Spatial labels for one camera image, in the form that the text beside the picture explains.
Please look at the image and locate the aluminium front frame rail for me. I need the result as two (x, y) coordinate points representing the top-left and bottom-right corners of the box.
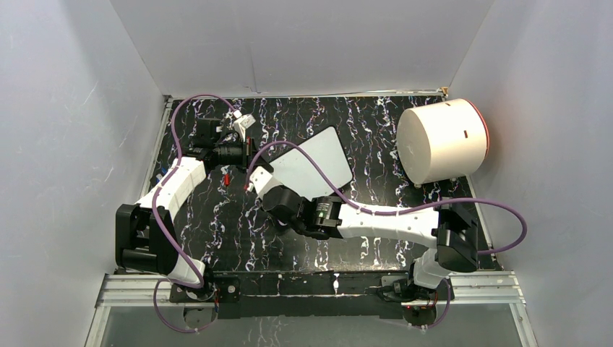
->
(86, 270), (537, 346)

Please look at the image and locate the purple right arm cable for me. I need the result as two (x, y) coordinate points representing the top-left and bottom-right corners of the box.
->
(245, 140), (528, 331)

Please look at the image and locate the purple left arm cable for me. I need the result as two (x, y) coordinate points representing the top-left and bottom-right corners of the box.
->
(151, 93), (238, 334)

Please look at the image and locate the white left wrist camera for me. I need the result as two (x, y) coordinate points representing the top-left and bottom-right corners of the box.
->
(232, 110), (255, 142)

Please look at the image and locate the white cylindrical drum red rim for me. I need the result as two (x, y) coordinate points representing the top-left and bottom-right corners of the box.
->
(396, 98), (490, 185)

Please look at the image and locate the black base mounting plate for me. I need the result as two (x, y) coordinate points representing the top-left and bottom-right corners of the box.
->
(214, 270), (408, 319)

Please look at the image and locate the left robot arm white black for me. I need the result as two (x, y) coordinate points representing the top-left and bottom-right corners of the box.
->
(115, 113), (256, 301)

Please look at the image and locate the small white whiteboard black frame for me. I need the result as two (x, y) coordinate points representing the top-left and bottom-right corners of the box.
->
(271, 126), (353, 200)

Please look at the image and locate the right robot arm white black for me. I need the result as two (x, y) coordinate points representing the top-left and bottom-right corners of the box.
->
(262, 186), (478, 299)

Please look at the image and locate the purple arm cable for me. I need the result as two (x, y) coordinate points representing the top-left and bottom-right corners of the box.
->
(245, 140), (528, 331)
(151, 93), (238, 334)

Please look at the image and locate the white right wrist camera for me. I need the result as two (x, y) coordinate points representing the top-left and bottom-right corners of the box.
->
(246, 166), (283, 199)

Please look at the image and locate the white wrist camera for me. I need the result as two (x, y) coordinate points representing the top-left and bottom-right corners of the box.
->
(246, 166), (283, 199)
(232, 110), (255, 142)

